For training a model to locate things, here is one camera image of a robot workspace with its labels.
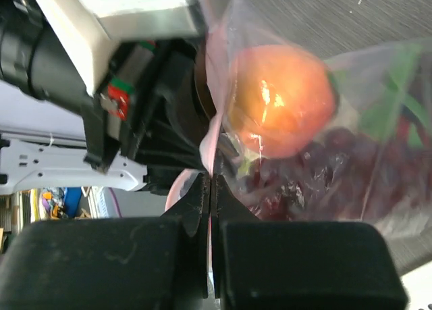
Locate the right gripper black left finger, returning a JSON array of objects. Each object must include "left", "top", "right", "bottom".
[{"left": 1, "top": 174, "right": 210, "bottom": 309}]

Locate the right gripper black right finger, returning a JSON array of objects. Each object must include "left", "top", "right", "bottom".
[{"left": 211, "top": 176, "right": 408, "bottom": 309}]

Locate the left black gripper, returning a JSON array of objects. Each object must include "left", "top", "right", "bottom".
[{"left": 81, "top": 39, "right": 209, "bottom": 195}]

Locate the dark purple grape bunch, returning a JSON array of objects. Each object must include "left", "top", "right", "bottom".
[{"left": 233, "top": 128, "right": 431, "bottom": 223}]

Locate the orange peach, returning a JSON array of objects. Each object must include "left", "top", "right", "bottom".
[{"left": 224, "top": 45, "right": 338, "bottom": 159}]

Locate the clear pink-dotted zip bag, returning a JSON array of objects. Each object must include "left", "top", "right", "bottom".
[{"left": 164, "top": 0, "right": 432, "bottom": 240}]

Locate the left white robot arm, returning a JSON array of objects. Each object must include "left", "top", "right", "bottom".
[{"left": 1, "top": 0, "right": 209, "bottom": 195}]

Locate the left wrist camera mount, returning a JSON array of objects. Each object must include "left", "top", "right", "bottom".
[{"left": 36, "top": 0, "right": 207, "bottom": 95}]

